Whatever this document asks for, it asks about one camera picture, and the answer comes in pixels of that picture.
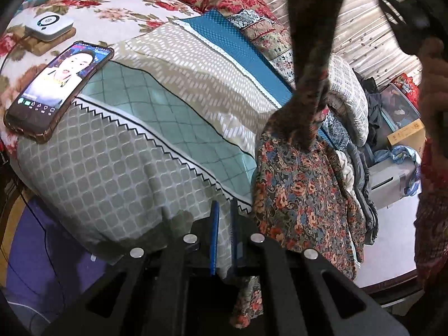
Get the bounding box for dark floral dress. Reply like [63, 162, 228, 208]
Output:
[229, 0, 376, 328]

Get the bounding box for white plastic box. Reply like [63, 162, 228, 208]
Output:
[367, 163, 411, 211]

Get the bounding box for grey ruffled cloth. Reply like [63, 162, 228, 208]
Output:
[335, 140, 381, 246]

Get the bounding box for white red-flowered blanket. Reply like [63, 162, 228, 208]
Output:
[0, 0, 204, 155]

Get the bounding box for white knitted cloth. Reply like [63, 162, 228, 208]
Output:
[335, 150, 358, 191]

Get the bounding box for black cable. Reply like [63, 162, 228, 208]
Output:
[18, 181, 90, 265]

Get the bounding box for person's right forearm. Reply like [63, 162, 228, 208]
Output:
[414, 139, 448, 289]

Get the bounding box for red snack packets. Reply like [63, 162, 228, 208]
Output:
[395, 72, 421, 96]

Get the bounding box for person's right hand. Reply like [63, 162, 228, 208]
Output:
[419, 37, 448, 141]

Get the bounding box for smartphone in brown case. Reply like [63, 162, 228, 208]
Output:
[3, 41, 115, 144]

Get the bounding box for cardboard box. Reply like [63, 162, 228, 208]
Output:
[386, 118, 426, 148]

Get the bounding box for clear plastic storage box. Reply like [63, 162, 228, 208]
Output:
[379, 82, 423, 131]

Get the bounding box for purple mat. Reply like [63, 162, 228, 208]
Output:
[5, 188, 118, 324]

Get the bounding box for beige leaf-striped sheet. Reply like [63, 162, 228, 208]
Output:
[241, 0, 425, 89]

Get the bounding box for dark clothes pile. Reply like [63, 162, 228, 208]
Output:
[353, 71, 386, 149]

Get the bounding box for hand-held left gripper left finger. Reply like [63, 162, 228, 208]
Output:
[42, 200, 220, 336]

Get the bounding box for geometric patchwork quilt cover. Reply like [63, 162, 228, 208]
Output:
[10, 10, 295, 257]

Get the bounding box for wooden board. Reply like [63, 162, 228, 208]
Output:
[15, 27, 77, 57]

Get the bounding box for paisley bordered cloth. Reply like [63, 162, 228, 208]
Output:
[225, 7, 299, 85]

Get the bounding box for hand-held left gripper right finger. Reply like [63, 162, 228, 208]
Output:
[230, 198, 411, 336]

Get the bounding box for white square device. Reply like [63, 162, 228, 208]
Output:
[24, 13, 75, 42]

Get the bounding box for white dotted folded blanket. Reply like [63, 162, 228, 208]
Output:
[325, 54, 370, 148]

